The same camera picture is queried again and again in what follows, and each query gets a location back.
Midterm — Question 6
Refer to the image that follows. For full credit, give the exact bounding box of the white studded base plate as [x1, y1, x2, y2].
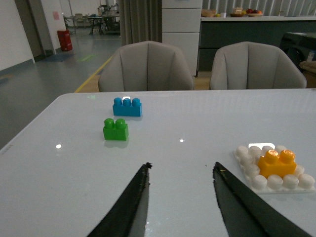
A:
[234, 143, 316, 194]

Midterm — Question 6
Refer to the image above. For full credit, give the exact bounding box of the fruit plate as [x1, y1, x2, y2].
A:
[246, 8, 263, 17]

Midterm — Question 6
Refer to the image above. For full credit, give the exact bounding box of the grey armchair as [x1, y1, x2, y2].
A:
[98, 41, 194, 92]
[210, 41, 307, 90]

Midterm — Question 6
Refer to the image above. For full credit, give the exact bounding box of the blue toy block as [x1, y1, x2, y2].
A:
[113, 97, 142, 117]

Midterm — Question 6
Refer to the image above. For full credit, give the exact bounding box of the green toy block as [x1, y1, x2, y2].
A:
[103, 118, 129, 141]

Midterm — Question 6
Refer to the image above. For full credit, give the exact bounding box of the left grey armchair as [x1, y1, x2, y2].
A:
[98, 41, 194, 92]

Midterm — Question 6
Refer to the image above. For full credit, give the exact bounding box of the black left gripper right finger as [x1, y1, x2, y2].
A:
[213, 162, 310, 237]

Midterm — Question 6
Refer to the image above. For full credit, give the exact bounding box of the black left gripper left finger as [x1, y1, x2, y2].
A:
[89, 162, 152, 237]

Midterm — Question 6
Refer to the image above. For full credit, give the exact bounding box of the red bin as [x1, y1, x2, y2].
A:
[57, 30, 73, 51]

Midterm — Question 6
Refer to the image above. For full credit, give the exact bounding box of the wooden bowl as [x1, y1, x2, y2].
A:
[201, 9, 217, 17]

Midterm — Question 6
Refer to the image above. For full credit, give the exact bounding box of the snack basket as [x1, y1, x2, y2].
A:
[230, 7, 245, 17]

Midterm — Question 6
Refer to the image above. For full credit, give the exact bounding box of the yellow toy block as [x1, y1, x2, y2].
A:
[258, 150, 297, 178]

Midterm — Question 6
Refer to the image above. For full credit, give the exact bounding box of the white drawer cabinet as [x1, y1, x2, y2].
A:
[162, 0, 202, 76]

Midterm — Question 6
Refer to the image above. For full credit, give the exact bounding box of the background work table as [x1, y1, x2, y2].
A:
[88, 14, 121, 35]

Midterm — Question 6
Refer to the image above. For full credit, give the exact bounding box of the grey curtain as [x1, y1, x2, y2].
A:
[118, 0, 162, 45]

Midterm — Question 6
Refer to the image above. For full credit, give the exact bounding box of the right grey armchair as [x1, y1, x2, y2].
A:
[210, 41, 307, 90]

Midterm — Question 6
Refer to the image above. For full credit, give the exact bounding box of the dark grey kitchen counter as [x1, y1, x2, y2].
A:
[197, 16, 316, 72]

